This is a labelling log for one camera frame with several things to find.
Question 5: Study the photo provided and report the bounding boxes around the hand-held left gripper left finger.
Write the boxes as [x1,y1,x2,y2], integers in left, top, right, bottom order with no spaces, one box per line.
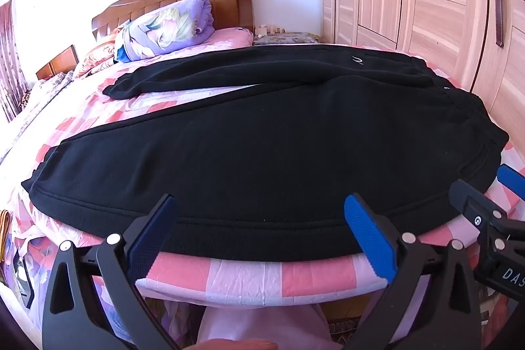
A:
[41,193,181,350]

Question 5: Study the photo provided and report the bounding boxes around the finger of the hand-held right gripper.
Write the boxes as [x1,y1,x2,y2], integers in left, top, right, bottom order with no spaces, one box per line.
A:
[449,180,510,253]
[497,165,525,207]

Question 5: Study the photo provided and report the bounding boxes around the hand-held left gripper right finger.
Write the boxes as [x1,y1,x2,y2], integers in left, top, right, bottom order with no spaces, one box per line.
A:
[344,193,481,350]

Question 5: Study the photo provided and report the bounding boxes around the black pants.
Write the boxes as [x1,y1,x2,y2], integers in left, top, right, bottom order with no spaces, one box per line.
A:
[21,43,510,263]

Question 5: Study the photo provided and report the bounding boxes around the person's left hand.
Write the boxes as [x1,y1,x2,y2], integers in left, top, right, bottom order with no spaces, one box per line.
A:
[196,340,280,350]

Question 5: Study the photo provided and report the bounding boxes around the bed with pink checked sheet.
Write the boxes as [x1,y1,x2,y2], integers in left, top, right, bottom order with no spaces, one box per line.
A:
[0,28,525,350]

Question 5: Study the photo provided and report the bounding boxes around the orange cloth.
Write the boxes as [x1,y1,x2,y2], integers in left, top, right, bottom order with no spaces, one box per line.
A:
[0,211,13,261]

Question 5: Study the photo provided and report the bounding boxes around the light wooden wardrobe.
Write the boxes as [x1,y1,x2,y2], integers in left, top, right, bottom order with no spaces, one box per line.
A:
[317,0,525,137]

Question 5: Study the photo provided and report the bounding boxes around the grey patterned blanket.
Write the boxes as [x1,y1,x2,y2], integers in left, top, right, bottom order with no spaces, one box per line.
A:
[0,70,76,166]

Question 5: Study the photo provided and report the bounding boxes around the orange floral pillow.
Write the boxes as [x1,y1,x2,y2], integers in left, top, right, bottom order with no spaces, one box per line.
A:
[74,28,128,78]

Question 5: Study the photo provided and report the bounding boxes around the small wooden headboard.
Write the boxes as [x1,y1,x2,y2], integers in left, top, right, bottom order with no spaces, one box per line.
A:
[36,45,79,81]

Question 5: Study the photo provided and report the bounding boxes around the folded purple floral quilt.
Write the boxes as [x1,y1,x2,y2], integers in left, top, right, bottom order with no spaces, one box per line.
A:
[114,0,216,61]

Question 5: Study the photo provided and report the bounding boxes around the nightstand with floral cover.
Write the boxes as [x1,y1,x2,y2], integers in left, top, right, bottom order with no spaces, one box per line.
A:
[252,29,325,46]

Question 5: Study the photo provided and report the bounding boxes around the pink pillow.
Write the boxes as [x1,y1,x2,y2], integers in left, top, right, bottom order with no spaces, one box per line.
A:
[193,27,254,49]

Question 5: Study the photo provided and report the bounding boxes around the pink patterned curtain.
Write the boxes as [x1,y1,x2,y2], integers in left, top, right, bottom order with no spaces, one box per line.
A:
[0,0,29,123]

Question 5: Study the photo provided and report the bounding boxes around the small pale bottles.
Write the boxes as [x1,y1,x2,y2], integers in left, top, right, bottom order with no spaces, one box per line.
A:
[256,24,288,37]

